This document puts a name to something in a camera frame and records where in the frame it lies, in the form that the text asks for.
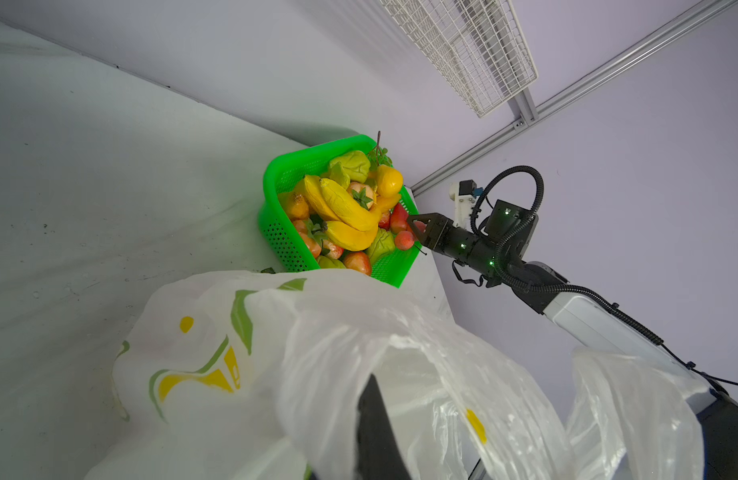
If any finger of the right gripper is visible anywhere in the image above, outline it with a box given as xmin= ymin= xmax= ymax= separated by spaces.
xmin=407 ymin=213 xmax=453 ymax=252

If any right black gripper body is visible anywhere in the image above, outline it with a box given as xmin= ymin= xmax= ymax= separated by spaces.
xmin=431 ymin=200 xmax=539 ymax=288

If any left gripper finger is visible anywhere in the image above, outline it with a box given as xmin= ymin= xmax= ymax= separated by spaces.
xmin=355 ymin=375 xmax=411 ymax=480

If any white plastic bag lemon print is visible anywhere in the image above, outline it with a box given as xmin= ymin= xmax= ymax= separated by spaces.
xmin=89 ymin=270 xmax=705 ymax=479

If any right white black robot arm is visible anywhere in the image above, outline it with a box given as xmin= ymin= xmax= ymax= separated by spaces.
xmin=407 ymin=200 xmax=738 ymax=479

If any fake yellow banana bunch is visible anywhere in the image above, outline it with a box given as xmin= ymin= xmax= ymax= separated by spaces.
xmin=294 ymin=175 xmax=401 ymax=252

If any fake red apple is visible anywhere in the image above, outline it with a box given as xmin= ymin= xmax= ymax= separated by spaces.
xmin=342 ymin=251 xmax=372 ymax=276

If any fake green starfruit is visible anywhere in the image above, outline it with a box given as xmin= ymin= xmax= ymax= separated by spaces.
xmin=327 ymin=150 xmax=371 ymax=188

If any green plastic fruit basket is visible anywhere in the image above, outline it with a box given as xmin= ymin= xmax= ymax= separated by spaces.
xmin=258 ymin=135 xmax=419 ymax=288

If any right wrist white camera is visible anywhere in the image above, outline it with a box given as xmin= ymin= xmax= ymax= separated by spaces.
xmin=449 ymin=180 xmax=483 ymax=230

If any white wire wall basket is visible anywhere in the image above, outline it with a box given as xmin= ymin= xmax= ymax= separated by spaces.
xmin=381 ymin=0 xmax=538 ymax=118

